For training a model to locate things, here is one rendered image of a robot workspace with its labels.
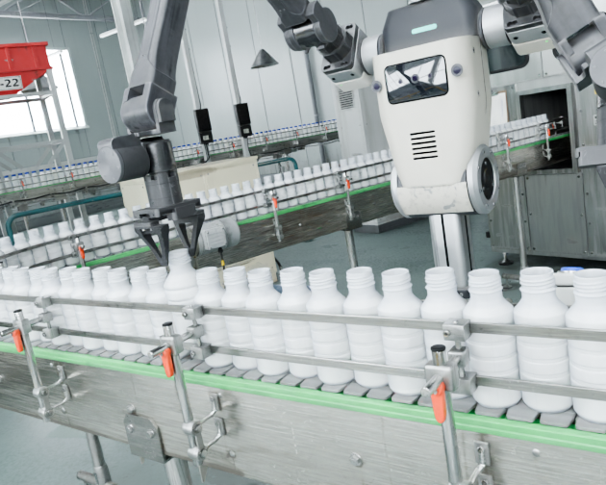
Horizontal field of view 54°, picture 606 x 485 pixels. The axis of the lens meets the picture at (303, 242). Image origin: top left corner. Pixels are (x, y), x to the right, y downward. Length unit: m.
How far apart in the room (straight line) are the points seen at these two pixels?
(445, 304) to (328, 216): 2.27
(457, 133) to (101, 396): 0.92
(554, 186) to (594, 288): 3.95
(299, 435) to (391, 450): 0.16
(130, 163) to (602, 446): 0.73
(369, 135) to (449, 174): 5.59
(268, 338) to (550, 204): 3.90
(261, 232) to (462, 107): 1.62
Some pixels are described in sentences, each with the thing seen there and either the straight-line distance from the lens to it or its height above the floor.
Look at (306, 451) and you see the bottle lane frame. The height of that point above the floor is 0.90.
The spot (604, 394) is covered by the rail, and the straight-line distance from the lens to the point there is 0.73.
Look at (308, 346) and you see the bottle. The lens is 0.90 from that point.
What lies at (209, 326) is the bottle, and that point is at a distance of 1.00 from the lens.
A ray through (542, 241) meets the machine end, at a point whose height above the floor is 0.24.
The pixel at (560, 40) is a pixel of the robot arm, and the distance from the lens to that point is 0.93.
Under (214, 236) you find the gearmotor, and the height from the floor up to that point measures 0.99.
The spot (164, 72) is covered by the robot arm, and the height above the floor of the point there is 1.49.
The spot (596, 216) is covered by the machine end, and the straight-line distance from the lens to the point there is 4.53.
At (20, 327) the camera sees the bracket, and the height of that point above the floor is 1.08.
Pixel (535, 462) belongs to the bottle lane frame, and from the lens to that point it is 0.77.
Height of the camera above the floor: 1.37
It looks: 11 degrees down
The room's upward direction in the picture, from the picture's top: 10 degrees counter-clockwise
